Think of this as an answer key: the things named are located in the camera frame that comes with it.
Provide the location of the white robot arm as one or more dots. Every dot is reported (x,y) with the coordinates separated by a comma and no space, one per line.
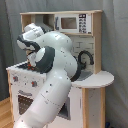
(50,53)

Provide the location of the wooden toy kitchen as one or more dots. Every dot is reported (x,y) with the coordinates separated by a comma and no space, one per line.
(87,97)

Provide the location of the black toy faucet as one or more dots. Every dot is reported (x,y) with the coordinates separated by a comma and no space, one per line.
(84,57)

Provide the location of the grey toy sink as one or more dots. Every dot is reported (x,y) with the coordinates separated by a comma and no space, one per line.
(84,74)

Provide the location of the red right stove knob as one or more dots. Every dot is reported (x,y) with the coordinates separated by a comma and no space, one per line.
(34,84)

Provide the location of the red stove knob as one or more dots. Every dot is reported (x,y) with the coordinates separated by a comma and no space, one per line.
(15,78)
(34,84)

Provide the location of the black toy stovetop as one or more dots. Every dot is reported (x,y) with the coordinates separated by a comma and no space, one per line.
(26,66)

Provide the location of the toy microwave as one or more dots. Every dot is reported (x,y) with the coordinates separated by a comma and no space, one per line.
(73,23)

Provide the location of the grey range hood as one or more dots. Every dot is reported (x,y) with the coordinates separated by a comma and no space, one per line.
(38,24)

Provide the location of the grey dishwasher panel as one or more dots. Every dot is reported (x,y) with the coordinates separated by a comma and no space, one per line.
(65,110)

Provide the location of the red left stove knob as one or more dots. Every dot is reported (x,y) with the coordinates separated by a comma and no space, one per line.
(15,78)

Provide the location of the toy oven door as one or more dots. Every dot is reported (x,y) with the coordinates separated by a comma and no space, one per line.
(24,103)

